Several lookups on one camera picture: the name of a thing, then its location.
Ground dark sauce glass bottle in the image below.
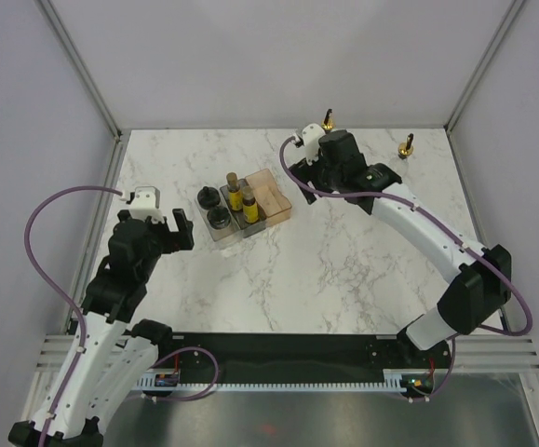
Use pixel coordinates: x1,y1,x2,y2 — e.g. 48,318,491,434
398,133,414,159

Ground clear plastic bin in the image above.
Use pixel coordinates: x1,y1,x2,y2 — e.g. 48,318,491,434
195,197,239,245

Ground white cable duct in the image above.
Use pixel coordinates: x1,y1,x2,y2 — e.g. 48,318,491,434
132,371,432,393

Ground black cap shaker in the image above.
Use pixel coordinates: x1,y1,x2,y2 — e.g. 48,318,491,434
207,206,232,230
196,186,221,210

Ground yellow label bottle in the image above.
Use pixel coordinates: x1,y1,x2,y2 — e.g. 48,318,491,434
242,185,259,224
226,172,243,212

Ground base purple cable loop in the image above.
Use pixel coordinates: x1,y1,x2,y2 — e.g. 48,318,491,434
141,346,222,405

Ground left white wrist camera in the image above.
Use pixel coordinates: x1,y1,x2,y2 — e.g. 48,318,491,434
120,186,164,224

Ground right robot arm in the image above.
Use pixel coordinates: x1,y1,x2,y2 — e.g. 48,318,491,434
285,124,511,367

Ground left aluminium frame post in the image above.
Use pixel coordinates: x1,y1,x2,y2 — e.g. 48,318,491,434
35,0,122,142

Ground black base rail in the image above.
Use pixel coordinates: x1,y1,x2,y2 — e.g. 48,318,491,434
158,332,451,384

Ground right aluminium frame post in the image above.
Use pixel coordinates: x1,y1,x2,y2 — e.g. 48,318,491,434
444,0,529,135

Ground orange plastic bin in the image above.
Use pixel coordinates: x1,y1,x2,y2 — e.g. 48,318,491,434
245,169,291,227

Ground clear square oil bottle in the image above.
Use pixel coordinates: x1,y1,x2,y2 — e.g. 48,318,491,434
321,108,335,133

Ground grey plastic bin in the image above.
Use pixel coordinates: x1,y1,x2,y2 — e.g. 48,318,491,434
220,184,266,238

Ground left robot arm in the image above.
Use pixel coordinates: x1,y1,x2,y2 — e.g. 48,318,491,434
8,209,194,446

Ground aluminium frame post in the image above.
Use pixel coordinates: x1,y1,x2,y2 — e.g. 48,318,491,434
35,0,122,142
444,0,529,135

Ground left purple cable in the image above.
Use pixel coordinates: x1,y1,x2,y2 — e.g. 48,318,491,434
24,185,124,447

